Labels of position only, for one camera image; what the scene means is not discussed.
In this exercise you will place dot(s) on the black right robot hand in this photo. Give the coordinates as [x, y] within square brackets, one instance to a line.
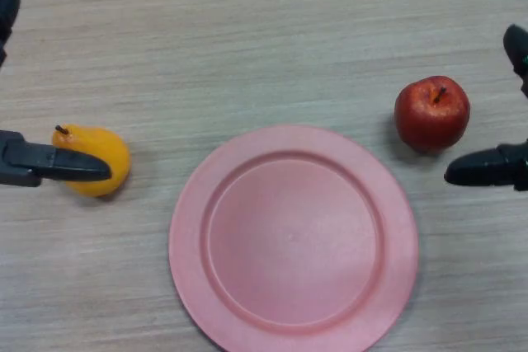
[486, 168]

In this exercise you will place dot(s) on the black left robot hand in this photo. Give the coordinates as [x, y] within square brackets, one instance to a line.
[62, 164]

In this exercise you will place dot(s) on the red apple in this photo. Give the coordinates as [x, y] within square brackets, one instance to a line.
[431, 115]

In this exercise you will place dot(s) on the pink round plate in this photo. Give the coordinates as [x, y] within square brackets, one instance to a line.
[293, 240]

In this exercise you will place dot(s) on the yellow pear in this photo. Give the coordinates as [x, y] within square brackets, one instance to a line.
[108, 150]

